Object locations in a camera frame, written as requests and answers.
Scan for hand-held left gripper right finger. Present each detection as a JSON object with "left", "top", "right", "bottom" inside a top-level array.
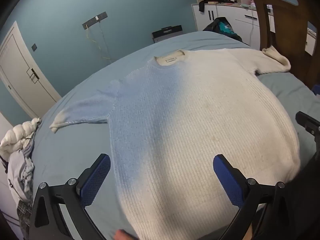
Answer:
[{"left": 212, "top": 154, "right": 295, "bottom": 240}]

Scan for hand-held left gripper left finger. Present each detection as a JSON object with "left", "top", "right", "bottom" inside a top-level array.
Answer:
[{"left": 29, "top": 153, "right": 112, "bottom": 240}]

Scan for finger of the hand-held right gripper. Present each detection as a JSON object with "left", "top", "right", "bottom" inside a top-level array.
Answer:
[{"left": 295, "top": 111, "right": 320, "bottom": 140}]

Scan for white and blue knit sweater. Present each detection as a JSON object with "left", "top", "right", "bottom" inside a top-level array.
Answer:
[{"left": 49, "top": 48, "right": 302, "bottom": 240}]

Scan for pale grey crumpled clothes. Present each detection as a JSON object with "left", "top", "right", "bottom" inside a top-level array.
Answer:
[{"left": 7, "top": 145, "right": 34, "bottom": 203}]

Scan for light blue bed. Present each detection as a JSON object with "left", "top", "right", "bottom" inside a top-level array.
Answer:
[{"left": 5, "top": 31, "right": 320, "bottom": 240}]

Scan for grey plaid cloth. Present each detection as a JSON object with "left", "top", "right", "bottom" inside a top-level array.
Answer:
[{"left": 16, "top": 200, "right": 33, "bottom": 233}]

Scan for white down jacket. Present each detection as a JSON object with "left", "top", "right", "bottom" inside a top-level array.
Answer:
[{"left": 0, "top": 117, "right": 42, "bottom": 160}]

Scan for brown wooden chair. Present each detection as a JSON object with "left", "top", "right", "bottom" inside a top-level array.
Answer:
[{"left": 250, "top": 0, "right": 320, "bottom": 90}]

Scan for white door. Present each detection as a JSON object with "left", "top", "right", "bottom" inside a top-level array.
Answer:
[{"left": 0, "top": 21, "right": 62, "bottom": 127}]

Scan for white cabinet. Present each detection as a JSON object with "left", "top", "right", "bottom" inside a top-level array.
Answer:
[{"left": 191, "top": 0, "right": 315, "bottom": 55}]

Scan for black bag with teal item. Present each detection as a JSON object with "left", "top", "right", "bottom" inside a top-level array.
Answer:
[{"left": 202, "top": 17, "right": 243, "bottom": 42}]

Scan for black flat box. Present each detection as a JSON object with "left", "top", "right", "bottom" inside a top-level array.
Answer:
[{"left": 152, "top": 25, "right": 183, "bottom": 44}]

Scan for yellow cable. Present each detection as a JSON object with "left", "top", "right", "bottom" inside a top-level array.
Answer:
[{"left": 85, "top": 25, "right": 117, "bottom": 62}]

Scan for grey wall power strip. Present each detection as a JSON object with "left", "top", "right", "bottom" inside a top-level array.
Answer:
[{"left": 82, "top": 11, "right": 109, "bottom": 28}]

